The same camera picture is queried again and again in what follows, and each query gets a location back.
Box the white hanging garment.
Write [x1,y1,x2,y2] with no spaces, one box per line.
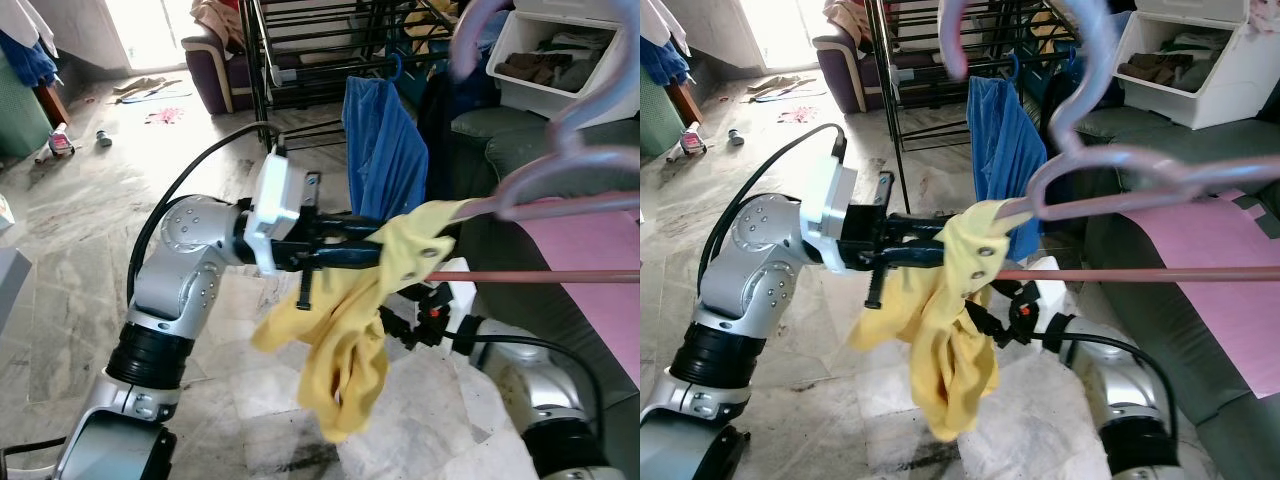
[0,0,59,59]
[640,0,691,59]

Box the dark green leather sofa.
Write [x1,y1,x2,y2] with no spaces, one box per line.
[1075,105,1280,480]
[448,105,641,480]

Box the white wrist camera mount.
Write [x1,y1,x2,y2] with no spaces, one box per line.
[243,153,306,275]
[1020,256,1067,331]
[435,258,479,333]
[800,150,861,273]

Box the navy garment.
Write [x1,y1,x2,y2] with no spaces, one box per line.
[1038,68,1079,156]
[416,68,463,201]

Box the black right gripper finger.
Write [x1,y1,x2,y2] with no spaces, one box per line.
[965,300,1003,346]
[378,306,413,346]

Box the bright blue garment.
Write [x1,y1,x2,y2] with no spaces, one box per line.
[342,75,431,223]
[966,75,1048,263]

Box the pink foam mat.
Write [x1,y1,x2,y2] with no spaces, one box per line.
[518,192,641,389]
[1108,188,1280,401]

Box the purple and cream armchair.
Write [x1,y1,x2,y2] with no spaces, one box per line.
[182,25,269,115]
[813,25,889,115]

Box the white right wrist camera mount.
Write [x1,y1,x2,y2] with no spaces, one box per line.
[1020,256,1067,331]
[435,258,479,333]

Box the yellow T-shirt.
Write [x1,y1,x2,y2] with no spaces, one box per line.
[250,198,479,444]
[848,198,1043,444]

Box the pale yellow towel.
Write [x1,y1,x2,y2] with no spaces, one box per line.
[400,0,463,56]
[1030,0,1081,56]

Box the black metal drying rack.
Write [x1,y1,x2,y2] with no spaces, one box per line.
[240,0,491,153]
[865,0,1096,213]

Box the blue cloth bundle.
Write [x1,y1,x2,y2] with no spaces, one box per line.
[640,32,691,89]
[0,28,59,89]

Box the pink plastic hanger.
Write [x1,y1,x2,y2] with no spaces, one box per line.
[425,0,641,286]
[938,0,1280,284]

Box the green waste bin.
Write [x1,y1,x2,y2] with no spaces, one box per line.
[640,62,683,158]
[0,50,53,158]

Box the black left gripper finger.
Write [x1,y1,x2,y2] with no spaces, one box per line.
[895,212,951,243]
[318,244,386,273]
[320,212,389,243]
[890,244,949,273]

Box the white stackable storage bin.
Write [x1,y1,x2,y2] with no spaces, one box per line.
[515,0,641,23]
[1112,10,1280,131]
[487,10,641,128]
[1140,0,1256,23]

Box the red and white toy car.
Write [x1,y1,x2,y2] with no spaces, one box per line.
[35,125,76,164]
[668,122,707,163]

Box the long black left arm cable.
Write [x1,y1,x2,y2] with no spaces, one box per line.
[127,121,288,301]
[697,121,851,293]

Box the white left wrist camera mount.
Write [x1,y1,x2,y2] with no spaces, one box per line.
[243,153,306,275]
[800,150,861,273]

